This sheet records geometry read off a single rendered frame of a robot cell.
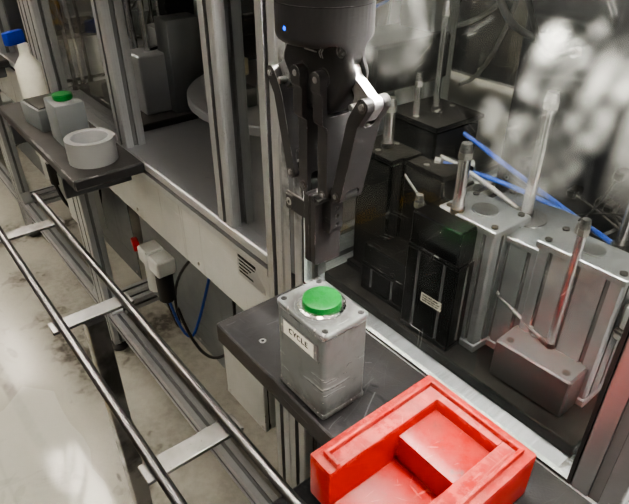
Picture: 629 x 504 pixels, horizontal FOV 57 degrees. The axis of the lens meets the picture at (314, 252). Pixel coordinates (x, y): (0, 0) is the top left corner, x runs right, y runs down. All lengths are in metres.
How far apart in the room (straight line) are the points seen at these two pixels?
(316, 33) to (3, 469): 1.67
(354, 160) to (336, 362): 0.22
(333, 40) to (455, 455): 0.37
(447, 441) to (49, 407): 1.61
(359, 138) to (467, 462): 0.30
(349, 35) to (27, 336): 2.03
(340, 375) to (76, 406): 1.48
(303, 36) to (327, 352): 0.29
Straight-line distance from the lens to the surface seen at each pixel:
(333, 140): 0.48
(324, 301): 0.57
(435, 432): 0.58
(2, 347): 2.33
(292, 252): 0.81
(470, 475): 0.54
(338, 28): 0.43
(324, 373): 0.58
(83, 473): 1.83
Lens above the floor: 1.39
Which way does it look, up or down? 33 degrees down
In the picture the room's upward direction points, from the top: straight up
